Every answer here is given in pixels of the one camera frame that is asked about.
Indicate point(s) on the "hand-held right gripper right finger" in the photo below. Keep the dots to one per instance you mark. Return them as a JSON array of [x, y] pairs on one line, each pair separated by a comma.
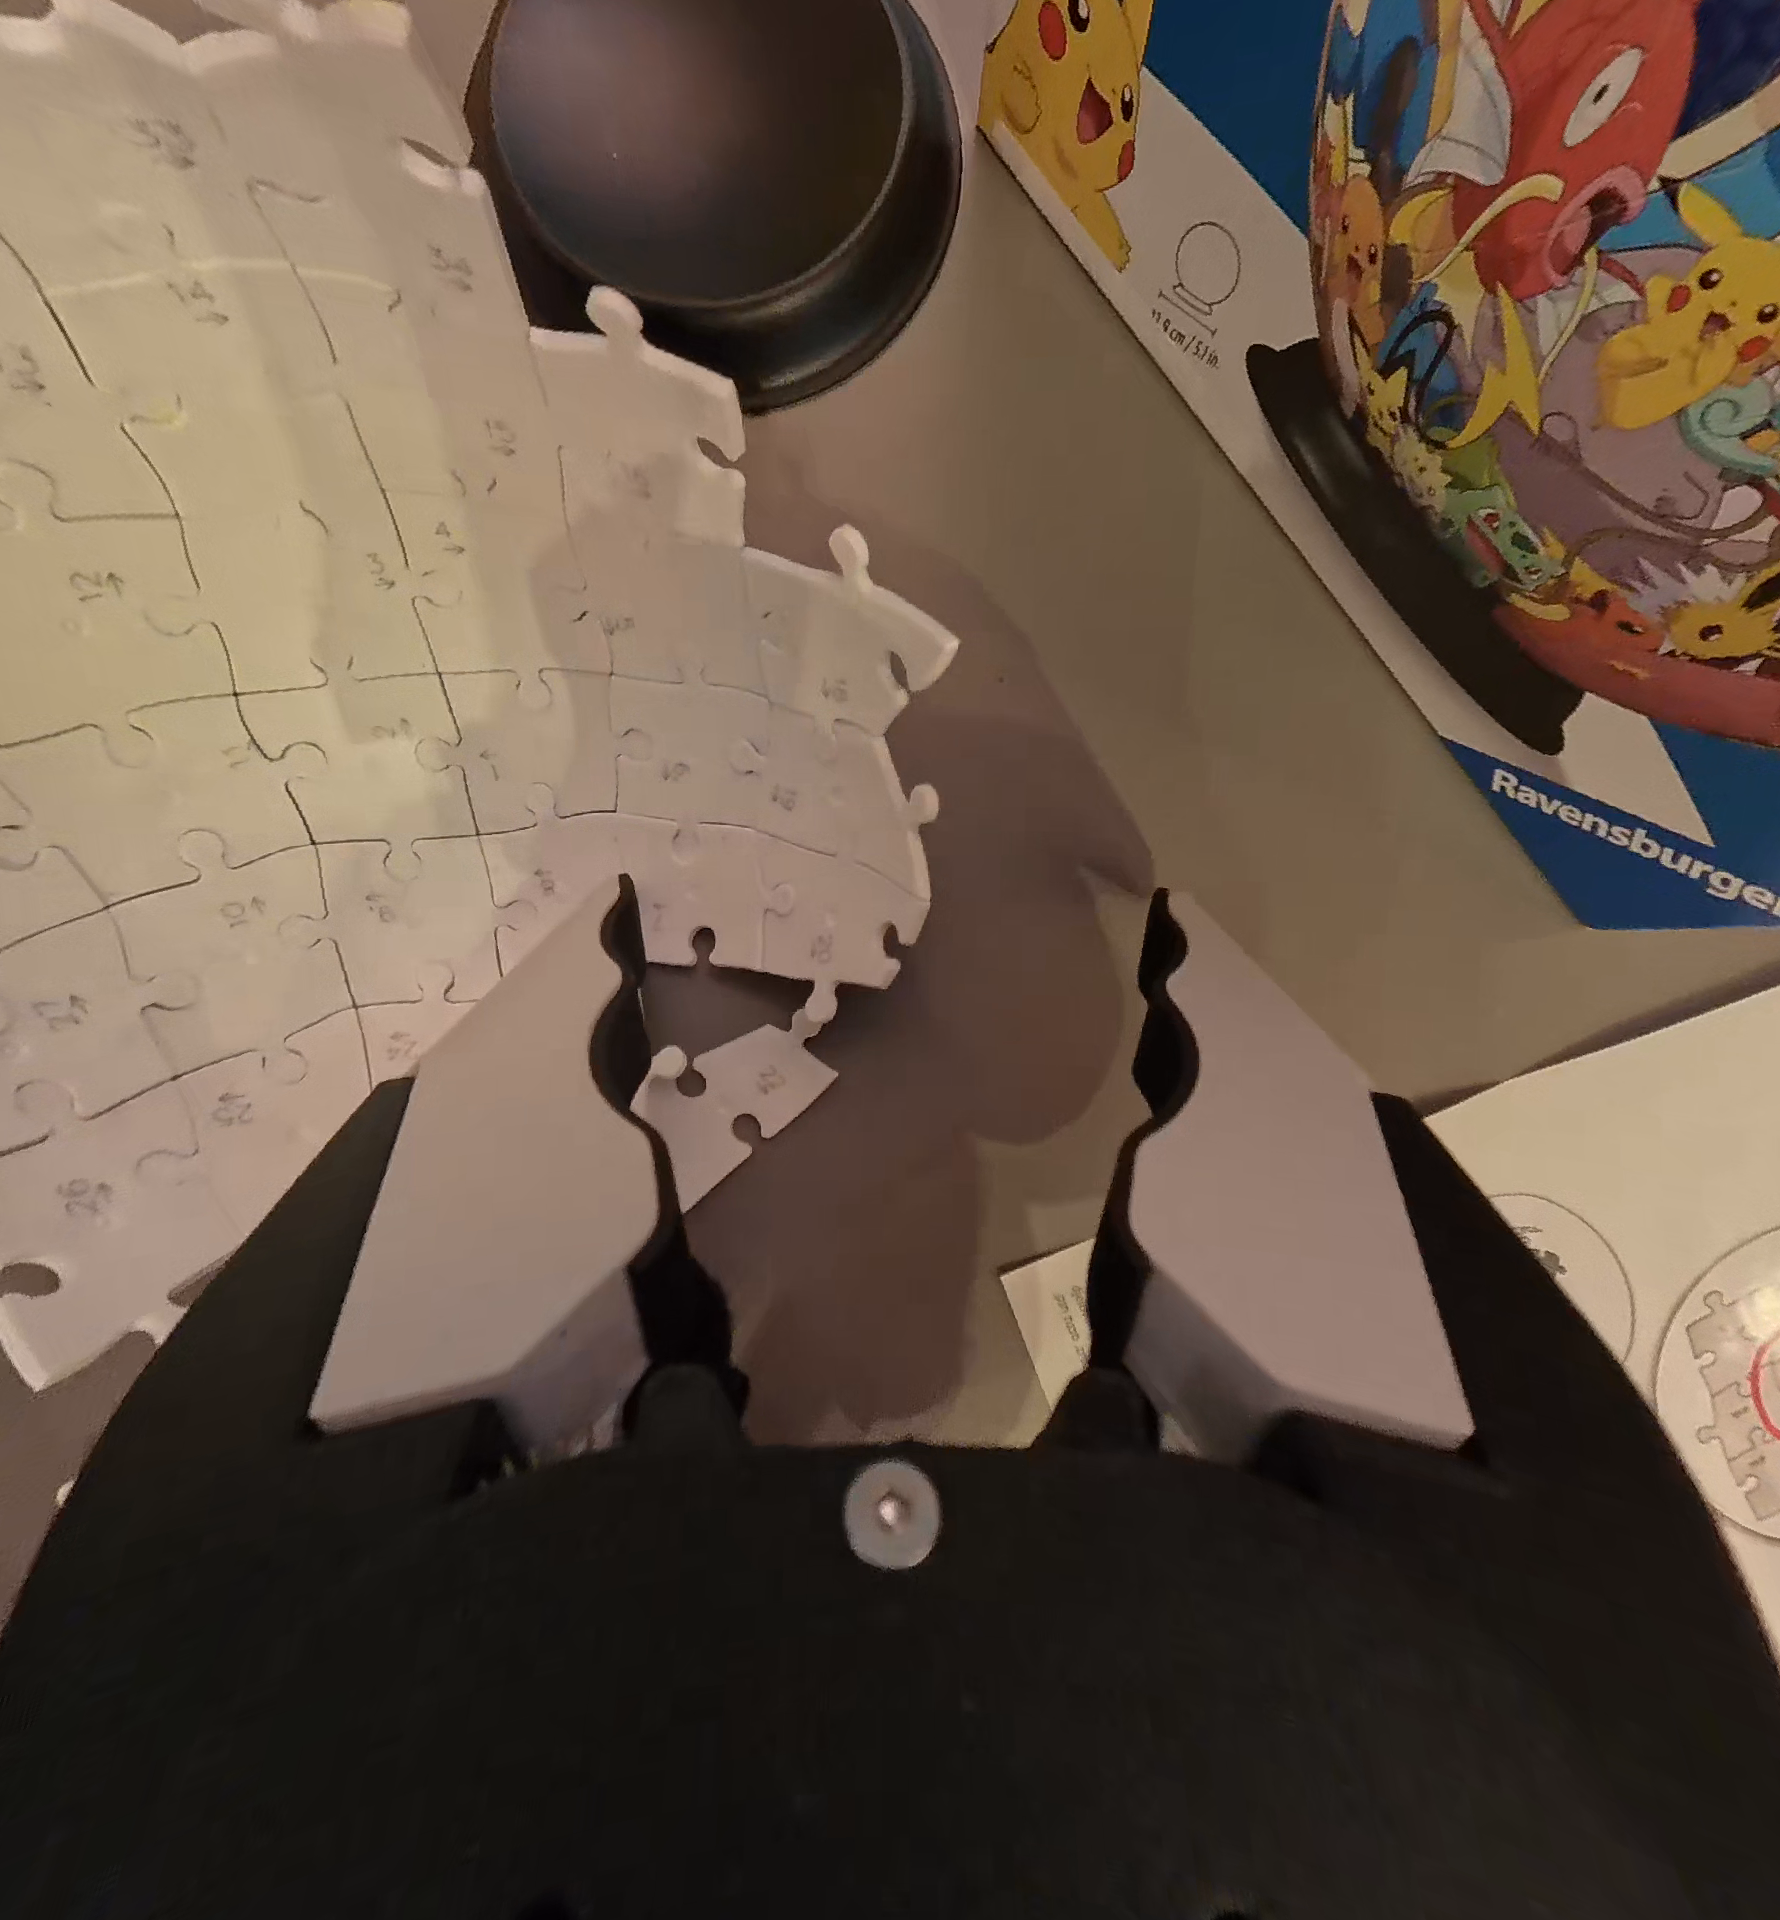
[[1280, 1201]]

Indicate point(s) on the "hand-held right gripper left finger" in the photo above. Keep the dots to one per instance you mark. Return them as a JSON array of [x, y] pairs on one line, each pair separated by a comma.
[[484, 1171]]

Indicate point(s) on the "white puzzle piece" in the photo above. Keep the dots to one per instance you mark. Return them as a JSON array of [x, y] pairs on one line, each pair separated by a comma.
[[754, 1089]]

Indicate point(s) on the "partly built puzzle ball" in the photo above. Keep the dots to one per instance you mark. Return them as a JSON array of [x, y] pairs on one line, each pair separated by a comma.
[[305, 600]]

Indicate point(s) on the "blue puzzle box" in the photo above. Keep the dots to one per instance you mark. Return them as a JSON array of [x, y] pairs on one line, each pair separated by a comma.
[[1430, 300]]

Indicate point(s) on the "black round ball stand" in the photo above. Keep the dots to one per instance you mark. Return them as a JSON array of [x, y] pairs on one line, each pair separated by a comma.
[[710, 150]]

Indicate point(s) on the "white instruction leaflet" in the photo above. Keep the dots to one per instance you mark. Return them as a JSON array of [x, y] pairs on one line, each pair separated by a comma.
[[1579, 1171]]

